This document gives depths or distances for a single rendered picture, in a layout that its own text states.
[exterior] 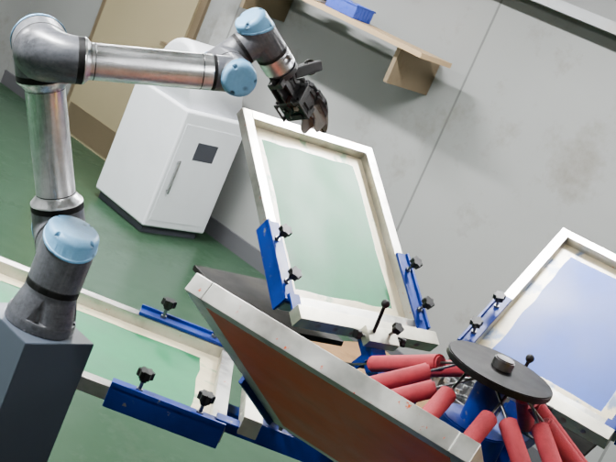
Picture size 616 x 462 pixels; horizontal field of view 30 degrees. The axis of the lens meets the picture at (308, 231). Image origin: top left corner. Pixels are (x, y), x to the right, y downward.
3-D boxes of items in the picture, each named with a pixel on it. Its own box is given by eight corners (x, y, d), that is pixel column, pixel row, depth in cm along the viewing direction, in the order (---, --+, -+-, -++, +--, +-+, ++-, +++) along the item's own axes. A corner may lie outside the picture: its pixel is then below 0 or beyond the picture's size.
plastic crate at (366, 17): (370, 25, 711) (376, 12, 709) (352, 18, 697) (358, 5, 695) (341, 11, 727) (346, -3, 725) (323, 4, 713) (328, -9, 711)
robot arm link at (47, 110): (37, 274, 249) (8, 24, 230) (33, 249, 263) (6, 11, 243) (93, 268, 252) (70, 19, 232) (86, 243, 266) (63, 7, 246)
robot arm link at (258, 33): (225, 21, 251) (258, -1, 252) (249, 59, 258) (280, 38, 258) (236, 34, 245) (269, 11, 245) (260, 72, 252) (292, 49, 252)
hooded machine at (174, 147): (203, 242, 795) (274, 72, 766) (141, 235, 751) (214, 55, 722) (150, 202, 834) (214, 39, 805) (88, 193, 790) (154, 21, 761)
